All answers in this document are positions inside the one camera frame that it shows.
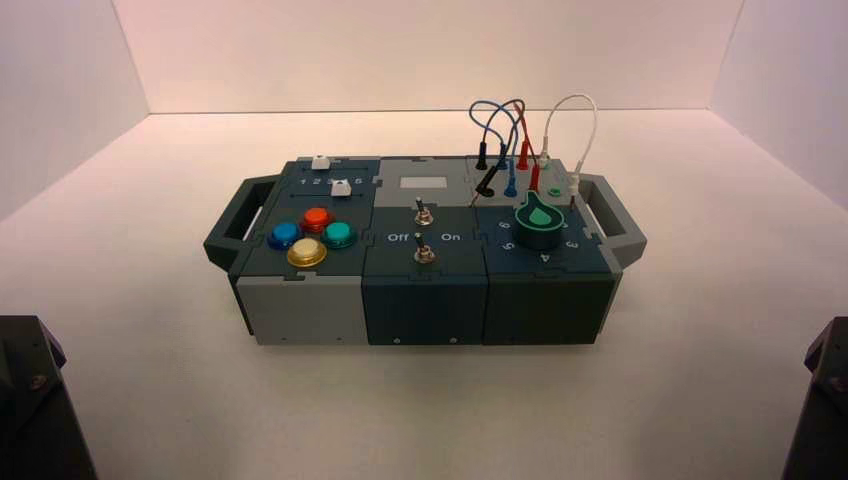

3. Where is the black banana plug wire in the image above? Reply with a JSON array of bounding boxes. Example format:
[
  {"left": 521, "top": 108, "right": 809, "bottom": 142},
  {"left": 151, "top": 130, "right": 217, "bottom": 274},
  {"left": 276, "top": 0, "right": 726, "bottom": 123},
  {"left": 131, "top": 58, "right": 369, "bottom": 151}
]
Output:
[{"left": 470, "top": 99, "right": 528, "bottom": 209}]

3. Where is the dark teal grey control box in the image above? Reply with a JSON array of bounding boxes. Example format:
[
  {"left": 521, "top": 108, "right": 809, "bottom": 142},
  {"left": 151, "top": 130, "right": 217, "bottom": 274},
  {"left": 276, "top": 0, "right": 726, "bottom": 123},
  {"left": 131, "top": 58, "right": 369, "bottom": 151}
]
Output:
[{"left": 203, "top": 156, "right": 648, "bottom": 347}]

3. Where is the teal round push button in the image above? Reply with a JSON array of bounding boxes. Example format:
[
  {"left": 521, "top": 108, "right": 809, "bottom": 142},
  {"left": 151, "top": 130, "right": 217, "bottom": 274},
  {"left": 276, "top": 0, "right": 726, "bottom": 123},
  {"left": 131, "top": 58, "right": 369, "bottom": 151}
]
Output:
[{"left": 321, "top": 221, "right": 359, "bottom": 250}]

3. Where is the orange round push button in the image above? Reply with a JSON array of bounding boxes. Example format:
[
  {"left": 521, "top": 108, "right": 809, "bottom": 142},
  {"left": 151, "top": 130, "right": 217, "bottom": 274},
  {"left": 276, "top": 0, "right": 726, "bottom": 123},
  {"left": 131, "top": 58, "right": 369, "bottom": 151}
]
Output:
[{"left": 301, "top": 207, "right": 335, "bottom": 234}]

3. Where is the green rotary knob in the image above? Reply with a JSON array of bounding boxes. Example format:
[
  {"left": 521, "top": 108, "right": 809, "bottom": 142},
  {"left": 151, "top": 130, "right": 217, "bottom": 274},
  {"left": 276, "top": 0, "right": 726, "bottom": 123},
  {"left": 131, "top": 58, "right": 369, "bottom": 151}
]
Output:
[{"left": 515, "top": 190, "right": 566, "bottom": 252}]

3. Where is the yellow round push button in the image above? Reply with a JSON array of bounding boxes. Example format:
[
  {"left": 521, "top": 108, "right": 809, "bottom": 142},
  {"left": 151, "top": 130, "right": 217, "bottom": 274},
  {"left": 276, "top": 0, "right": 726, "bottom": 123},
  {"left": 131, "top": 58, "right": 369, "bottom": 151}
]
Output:
[{"left": 286, "top": 237, "right": 328, "bottom": 269}]

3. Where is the blue round push button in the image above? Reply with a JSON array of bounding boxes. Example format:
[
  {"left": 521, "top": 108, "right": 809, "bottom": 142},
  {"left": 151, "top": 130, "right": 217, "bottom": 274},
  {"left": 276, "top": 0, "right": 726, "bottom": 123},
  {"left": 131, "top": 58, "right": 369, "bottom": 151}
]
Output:
[{"left": 267, "top": 221, "right": 305, "bottom": 252}]

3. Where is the blue banana plug wire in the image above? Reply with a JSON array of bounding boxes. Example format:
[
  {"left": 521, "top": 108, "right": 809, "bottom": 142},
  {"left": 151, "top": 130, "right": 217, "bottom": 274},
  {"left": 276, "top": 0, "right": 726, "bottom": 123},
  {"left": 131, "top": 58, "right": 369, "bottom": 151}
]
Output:
[{"left": 468, "top": 100, "right": 519, "bottom": 199}]

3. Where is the red banana plug wire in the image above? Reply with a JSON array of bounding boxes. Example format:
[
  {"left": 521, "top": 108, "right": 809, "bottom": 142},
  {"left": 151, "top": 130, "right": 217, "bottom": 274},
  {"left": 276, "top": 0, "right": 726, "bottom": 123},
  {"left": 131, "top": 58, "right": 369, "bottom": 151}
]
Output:
[{"left": 513, "top": 99, "right": 542, "bottom": 195}]

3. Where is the white banana plug wire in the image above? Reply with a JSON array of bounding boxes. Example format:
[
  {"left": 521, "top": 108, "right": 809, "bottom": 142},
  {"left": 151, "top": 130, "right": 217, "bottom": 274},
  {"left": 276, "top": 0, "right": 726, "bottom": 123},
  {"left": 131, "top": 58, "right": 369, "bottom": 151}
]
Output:
[{"left": 537, "top": 93, "right": 600, "bottom": 211}]

